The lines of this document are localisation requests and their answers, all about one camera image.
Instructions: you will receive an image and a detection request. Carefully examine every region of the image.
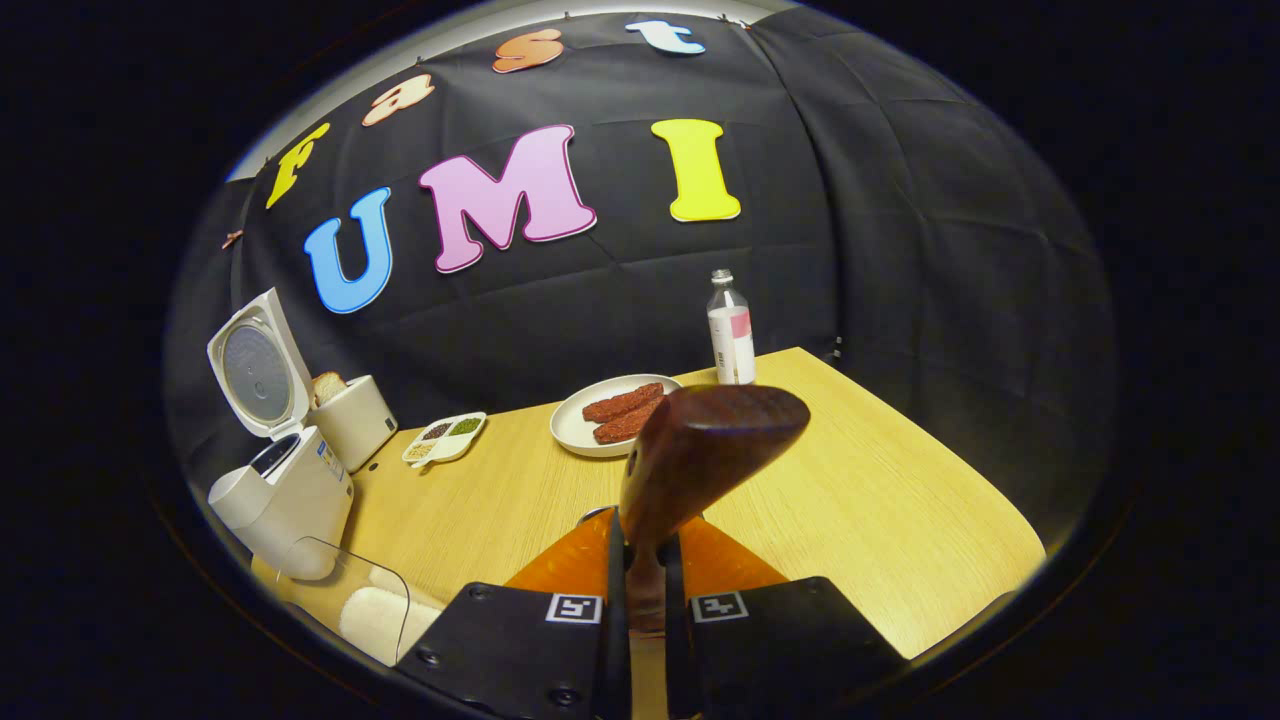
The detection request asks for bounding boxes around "white toaster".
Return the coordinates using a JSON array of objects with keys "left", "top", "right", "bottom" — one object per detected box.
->
[{"left": 305, "top": 375, "right": 399, "bottom": 474}]

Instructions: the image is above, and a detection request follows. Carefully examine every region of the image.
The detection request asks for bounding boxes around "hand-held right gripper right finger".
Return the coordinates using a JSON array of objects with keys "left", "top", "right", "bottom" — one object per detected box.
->
[{"left": 660, "top": 515, "right": 906, "bottom": 720}]

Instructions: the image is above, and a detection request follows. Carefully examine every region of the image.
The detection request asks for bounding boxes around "white divided condiment tray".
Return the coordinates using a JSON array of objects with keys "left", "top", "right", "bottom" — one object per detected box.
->
[{"left": 402, "top": 411, "right": 488, "bottom": 469}]

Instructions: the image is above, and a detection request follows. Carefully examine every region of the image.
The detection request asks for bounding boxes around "black backdrop cloth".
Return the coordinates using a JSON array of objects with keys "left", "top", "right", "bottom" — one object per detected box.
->
[{"left": 165, "top": 10, "right": 1116, "bottom": 521}]

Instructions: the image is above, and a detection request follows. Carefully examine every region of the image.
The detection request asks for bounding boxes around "white round plate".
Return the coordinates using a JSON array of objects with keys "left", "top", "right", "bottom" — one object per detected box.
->
[{"left": 550, "top": 374, "right": 684, "bottom": 459}]

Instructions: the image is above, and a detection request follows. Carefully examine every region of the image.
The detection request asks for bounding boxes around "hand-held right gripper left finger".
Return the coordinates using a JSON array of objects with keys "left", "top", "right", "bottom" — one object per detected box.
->
[{"left": 395, "top": 508, "right": 633, "bottom": 720}]

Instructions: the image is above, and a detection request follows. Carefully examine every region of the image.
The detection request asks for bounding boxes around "white rice cooker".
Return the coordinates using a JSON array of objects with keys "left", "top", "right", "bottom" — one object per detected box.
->
[{"left": 205, "top": 288, "right": 356, "bottom": 583}]

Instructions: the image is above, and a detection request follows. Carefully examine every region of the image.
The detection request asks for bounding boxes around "clear glass dish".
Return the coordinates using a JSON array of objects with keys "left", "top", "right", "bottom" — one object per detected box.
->
[{"left": 275, "top": 536, "right": 448, "bottom": 668}]

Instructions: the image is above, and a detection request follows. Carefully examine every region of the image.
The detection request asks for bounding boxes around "red-brown sausage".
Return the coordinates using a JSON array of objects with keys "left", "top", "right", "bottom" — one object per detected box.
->
[
  {"left": 593, "top": 395, "right": 666, "bottom": 446},
  {"left": 582, "top": 382, "right": 665, "bottom": 424}
]

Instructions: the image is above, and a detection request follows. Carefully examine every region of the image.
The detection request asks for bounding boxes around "brown wooden spoon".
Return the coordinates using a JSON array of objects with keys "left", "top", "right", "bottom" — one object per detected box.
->
[{"left": 618, "top": 384, "right": 811, "bottom": 633}]

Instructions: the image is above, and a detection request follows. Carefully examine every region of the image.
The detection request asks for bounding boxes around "clear bottle with pink label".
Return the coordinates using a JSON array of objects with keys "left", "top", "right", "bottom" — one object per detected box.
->
[{"left": 707, "top": 268, "right": 758, "bottom": 386}]

